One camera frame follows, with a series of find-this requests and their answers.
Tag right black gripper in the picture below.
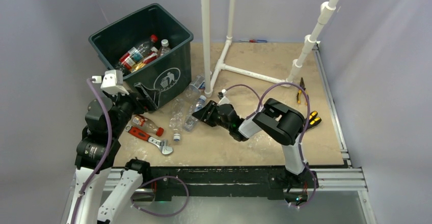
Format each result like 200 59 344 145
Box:
193 100 232 131

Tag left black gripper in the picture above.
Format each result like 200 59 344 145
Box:
105 81 160 137

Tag clear bottle white cap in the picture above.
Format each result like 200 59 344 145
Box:
182 95 207 132

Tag crushed clear bottle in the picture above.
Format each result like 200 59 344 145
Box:
169 98 184 142

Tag red label water bottle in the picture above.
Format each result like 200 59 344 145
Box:
116 35 159 72

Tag yellow red tea bottle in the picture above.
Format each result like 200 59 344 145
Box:
130 52 158 73

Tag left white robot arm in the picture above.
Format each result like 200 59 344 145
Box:
67 80 152 223

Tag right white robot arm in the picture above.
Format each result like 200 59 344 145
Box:
192 98 318 189

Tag dark green trash bin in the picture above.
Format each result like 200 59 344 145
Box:
89 3 194 111

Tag clear bottle near bin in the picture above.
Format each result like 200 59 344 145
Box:
184 75 205 102

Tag red cap tea bottle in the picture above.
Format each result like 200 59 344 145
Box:
131 115 164 137

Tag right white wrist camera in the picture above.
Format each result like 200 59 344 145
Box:
218 89 231 105

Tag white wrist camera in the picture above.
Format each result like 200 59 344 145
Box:
218 89 231 105
90 70 129 96

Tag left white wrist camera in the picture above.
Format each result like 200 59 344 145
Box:
90 70 129 96

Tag red handle adjustable wrench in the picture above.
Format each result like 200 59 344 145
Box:
125 125 174 155

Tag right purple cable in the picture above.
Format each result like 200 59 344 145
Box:
225 82 319 210

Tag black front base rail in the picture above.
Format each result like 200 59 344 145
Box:
150 166 290 201

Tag purple cable loop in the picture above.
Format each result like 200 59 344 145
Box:
129 176 190 218

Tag yellow handle pliers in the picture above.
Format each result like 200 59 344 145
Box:
296 77 308 104

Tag white PVC pipe frame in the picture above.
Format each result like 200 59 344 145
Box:
201 0 340 97

